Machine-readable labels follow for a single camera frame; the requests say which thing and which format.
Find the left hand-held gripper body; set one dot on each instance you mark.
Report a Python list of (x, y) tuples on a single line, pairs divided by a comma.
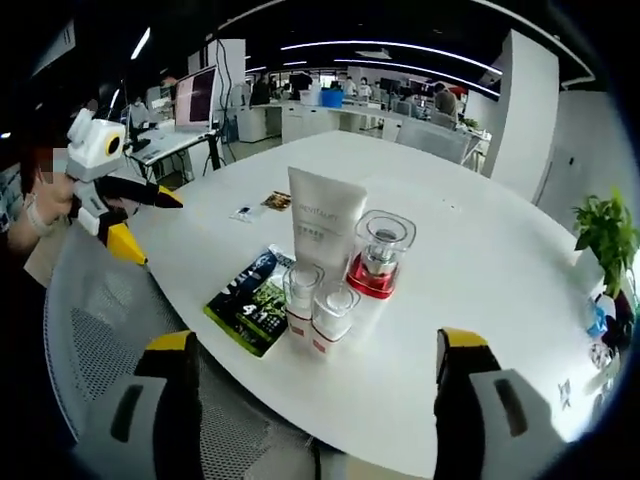
[(95, 150)]

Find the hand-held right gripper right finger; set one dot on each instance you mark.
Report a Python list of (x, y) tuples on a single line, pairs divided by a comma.
[(490, 425)]

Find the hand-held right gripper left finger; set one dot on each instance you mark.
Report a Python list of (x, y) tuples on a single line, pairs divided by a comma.
[(150, 425)]

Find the clear skincare sachet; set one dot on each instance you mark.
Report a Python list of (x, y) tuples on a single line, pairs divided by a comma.
[(246, 211)]

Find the gold skincare sachet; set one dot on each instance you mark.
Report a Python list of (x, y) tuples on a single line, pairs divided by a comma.
[(276, 199)]

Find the green black skincare pack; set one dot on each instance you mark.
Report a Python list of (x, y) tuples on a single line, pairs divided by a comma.
[(240, 315)]

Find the white skincare tube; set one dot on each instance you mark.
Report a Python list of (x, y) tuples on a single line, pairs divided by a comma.
[(325, 210)]

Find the small white skincare bottle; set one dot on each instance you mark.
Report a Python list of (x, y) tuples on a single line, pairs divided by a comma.
[(332, 325), (300, 310)]

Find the red skincare bottle clear cap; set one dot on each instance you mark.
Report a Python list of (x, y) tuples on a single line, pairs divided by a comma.
[(372, 280)]

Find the blue storage box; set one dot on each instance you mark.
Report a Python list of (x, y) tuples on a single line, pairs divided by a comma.
[(331, 98)]

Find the person's left hand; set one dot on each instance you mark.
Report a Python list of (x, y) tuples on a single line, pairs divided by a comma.
[(60, 197)]

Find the white side desk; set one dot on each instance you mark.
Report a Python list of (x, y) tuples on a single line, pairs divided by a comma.
[(160, 145)]

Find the person's head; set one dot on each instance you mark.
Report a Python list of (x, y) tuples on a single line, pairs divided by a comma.
[(27, 160)]

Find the grey mesh office chair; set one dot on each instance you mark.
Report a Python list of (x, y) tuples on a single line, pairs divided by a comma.
[(100, 310), (435, 137)]

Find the white wristband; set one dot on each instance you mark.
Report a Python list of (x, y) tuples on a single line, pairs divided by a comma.
[(37, 215)]

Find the silver laptop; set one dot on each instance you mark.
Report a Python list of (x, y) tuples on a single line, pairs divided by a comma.
[(192, 97)]

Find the ceiling light strips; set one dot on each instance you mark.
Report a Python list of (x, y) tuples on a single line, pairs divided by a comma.
[(142, 43)]

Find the person's black shirt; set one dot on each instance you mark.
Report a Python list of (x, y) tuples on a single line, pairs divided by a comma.
[(25, 325)]

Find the blue plastic packet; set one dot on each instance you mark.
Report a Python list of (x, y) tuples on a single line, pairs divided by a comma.
[(597, 315)]

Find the black bag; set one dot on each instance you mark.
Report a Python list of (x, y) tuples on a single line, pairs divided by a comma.
[(622, 320)]

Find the white office counter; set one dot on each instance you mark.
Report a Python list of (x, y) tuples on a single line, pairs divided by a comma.
[(300, 122)]

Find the potted green plant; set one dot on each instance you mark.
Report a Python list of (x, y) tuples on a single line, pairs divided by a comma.
[(610, 235)]

